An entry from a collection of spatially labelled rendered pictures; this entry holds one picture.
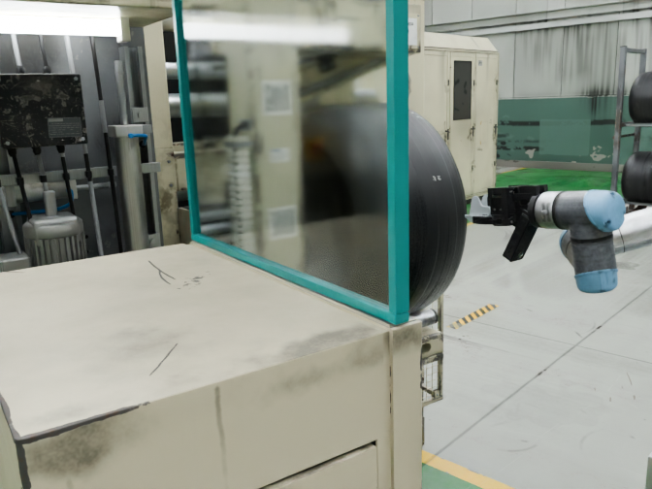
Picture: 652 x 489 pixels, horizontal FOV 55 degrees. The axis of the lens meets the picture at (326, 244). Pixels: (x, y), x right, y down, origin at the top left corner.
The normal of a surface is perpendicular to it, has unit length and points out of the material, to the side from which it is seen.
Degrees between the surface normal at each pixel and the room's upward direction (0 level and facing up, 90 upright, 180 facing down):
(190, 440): 90
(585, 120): 90
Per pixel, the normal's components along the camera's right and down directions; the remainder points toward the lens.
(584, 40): -0.68, 0.18
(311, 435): 0.56, 0.17
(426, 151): 0.43, -0.45
